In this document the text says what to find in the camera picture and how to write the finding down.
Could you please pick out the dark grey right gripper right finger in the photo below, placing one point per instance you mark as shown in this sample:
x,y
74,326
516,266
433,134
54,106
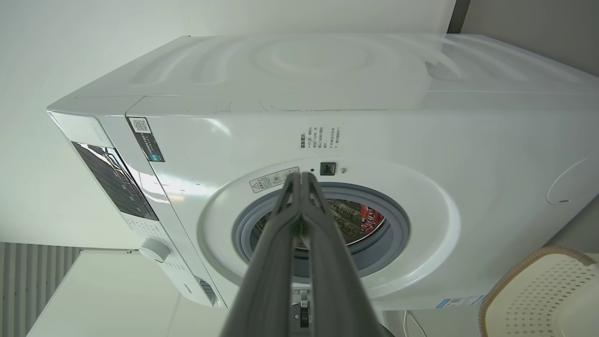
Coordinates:
x,y
337,290

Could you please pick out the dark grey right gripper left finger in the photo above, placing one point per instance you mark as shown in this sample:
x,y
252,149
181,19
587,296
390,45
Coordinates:
x,y
266,281

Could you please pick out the red cloth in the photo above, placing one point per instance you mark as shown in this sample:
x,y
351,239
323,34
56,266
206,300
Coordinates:
x,y
370,220

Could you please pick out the washing machine drum opening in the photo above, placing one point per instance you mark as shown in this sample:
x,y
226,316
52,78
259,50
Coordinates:
x,y
346,220

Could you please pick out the white washing machine dial knob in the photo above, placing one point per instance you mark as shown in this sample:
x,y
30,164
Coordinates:
x,y
154,250

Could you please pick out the black washing machine control panel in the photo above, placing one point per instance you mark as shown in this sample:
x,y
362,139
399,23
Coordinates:
x,y
117,182

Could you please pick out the beige perforated laundry basket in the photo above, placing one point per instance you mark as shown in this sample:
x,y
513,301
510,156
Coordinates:
x,y
538,295

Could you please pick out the white round filter cover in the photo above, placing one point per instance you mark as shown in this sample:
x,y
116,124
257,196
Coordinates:
x,y
578,182

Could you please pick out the metal door hinge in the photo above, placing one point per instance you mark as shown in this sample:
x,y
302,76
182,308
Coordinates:
x,y
303,306

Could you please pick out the white warning label sticker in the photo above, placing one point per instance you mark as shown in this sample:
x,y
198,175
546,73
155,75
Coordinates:
x,y
271,180

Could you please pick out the black door latch socket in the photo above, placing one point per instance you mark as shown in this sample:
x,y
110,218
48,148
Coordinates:
x,y
327,168

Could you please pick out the blue energy label sticker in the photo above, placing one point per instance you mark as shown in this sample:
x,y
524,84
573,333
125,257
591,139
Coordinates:
x,y
458,302

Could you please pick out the white cabinet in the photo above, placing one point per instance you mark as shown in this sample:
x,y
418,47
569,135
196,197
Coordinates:
x,y
117,299

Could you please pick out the white front-load washing machine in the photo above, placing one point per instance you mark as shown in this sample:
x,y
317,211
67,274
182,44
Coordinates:
x,y
421,126

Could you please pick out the dark QR code sticker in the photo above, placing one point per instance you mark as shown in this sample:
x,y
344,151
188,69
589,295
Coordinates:
x,y
147,140

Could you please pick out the grey ribbed wall panel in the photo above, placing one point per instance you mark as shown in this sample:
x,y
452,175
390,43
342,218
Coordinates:
x,y
28,281

